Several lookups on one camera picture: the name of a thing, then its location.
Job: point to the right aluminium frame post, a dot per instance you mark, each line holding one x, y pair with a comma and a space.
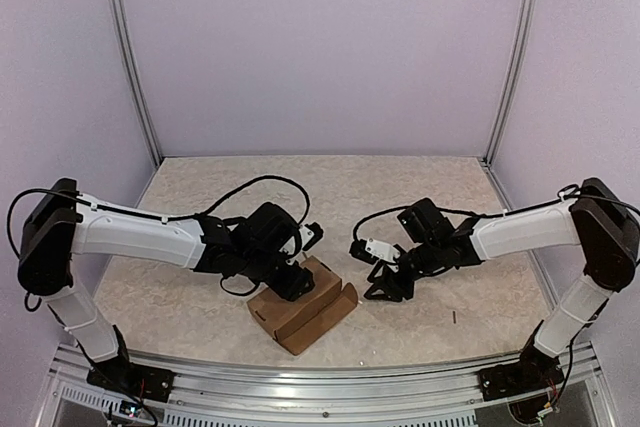
514, 68

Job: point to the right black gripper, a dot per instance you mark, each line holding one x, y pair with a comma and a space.
396, 290

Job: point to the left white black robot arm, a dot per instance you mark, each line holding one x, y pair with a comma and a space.
261, 247

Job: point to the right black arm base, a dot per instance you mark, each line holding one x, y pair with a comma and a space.
520, 377

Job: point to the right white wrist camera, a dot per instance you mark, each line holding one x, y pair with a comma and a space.
371, 251

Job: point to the left aluminium frame post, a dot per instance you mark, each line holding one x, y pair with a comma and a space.
131, 72

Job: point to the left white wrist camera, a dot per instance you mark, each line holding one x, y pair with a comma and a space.
303, 240

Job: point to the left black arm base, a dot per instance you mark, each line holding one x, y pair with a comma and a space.
135, 380

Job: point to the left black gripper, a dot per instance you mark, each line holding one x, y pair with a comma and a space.
293, 287

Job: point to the aluminium frame post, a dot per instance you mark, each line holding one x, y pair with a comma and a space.
131, 72
514, 68

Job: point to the brown cardboard paper box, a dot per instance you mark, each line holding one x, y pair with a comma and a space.
296, 325

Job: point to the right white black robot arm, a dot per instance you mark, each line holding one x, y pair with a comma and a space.
588, 215

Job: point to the front aluminium frame rail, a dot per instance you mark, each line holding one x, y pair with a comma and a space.
219, 394

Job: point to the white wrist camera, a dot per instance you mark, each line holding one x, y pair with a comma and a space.
303, 240
371, 251

